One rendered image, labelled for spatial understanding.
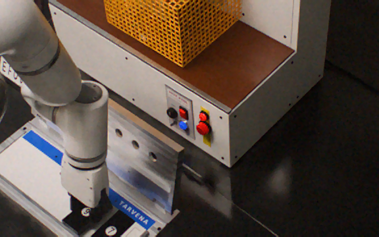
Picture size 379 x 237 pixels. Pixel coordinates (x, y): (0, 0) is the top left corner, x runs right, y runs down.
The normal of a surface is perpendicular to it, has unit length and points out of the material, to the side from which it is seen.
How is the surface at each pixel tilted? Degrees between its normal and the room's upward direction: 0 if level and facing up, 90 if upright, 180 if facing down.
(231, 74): 0
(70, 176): 78
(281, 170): 0
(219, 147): 90
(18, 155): 0
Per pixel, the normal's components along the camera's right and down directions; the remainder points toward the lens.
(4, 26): 0.66, 0.34
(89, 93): 0.07, -0.75
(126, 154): -0.66, 0.43
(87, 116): 0.19, 0.66
